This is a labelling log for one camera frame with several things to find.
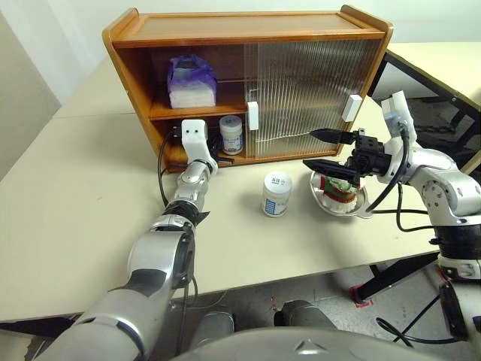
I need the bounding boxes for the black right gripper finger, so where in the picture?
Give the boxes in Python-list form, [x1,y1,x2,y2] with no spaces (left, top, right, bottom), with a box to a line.
[309,128,356,144]
[302,158,360,186]

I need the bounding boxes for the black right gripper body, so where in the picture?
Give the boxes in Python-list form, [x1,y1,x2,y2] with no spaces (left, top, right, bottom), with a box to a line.
[345,128,394,180]

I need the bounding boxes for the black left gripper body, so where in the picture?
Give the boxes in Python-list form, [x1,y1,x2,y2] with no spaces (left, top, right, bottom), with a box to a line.
[205,132,223,159]

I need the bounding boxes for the white jar with blue label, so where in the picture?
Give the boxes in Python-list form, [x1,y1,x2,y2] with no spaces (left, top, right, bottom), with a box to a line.
[260,171,294,218]
[218,114,244,156]

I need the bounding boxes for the white plush toy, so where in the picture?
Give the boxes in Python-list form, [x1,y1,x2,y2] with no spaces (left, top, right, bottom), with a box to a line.
[318,173,362,214]

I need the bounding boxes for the white door handle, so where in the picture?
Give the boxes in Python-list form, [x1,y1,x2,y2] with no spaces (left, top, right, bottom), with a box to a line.
[342,94,363,123]
[246,101,260,132]

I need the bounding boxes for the purple tissue pack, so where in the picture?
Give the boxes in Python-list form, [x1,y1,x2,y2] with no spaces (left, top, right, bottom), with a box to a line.
[166,53,218,111]

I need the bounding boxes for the ribbed clear sliding door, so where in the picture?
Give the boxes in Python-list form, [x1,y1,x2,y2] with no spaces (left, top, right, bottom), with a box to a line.
[244,41,341,159]
[256,38,383,156]

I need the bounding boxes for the wooden shelf board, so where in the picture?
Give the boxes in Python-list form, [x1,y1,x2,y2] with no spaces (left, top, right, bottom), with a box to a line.
[149,104,249,122]

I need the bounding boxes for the wooden cabinet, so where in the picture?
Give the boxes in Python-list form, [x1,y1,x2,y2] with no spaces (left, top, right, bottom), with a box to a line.
[101,4,395,174]

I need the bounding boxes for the cream side table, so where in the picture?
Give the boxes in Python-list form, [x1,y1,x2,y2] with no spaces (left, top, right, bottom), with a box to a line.
[368,41,481,176]

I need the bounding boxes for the red floor tape mark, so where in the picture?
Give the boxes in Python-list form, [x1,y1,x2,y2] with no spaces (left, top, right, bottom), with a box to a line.
[349,285,375,311]

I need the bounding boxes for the grey right robot leg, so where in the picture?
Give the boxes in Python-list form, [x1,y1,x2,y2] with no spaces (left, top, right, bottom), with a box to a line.
[274,299,340,332]

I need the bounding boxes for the grey robot leg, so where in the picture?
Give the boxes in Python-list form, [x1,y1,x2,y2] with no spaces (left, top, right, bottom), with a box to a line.
[189,311,236,351]
[274,299,340,332]

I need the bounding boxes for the grey left robot leg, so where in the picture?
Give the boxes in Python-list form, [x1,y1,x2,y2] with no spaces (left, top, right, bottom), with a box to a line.
[189,311,236,351]

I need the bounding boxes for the grey robot torso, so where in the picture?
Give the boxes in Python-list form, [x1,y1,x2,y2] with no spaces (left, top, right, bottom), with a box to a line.
[168,326,471,361]

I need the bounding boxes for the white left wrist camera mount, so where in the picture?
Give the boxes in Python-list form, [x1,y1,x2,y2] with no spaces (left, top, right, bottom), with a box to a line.
[180,118,220,168]

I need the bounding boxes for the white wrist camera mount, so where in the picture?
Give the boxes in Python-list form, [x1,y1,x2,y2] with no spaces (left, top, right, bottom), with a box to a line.
[380,89,419,186]
[180,118,220,168]

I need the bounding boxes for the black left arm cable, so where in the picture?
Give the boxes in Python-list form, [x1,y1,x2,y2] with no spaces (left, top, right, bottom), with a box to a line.
[156,129,180,208]

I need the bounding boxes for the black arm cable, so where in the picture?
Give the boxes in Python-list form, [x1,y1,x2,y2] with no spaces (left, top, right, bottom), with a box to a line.
[369,122,443,245]
[156,129,180,208]

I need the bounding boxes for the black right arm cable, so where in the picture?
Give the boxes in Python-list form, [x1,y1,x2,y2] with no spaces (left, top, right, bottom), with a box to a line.
[369,122,443,245]

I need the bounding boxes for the steel bowl with handle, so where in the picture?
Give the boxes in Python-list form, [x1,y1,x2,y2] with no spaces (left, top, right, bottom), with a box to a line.
[309,170,374,220]

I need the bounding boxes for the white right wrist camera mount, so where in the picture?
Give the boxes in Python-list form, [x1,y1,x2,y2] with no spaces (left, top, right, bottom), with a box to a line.
[380,89,419,186]

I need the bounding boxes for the black table leg frame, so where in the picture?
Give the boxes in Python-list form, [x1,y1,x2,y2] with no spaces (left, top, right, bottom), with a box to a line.
[354,259,441,306]

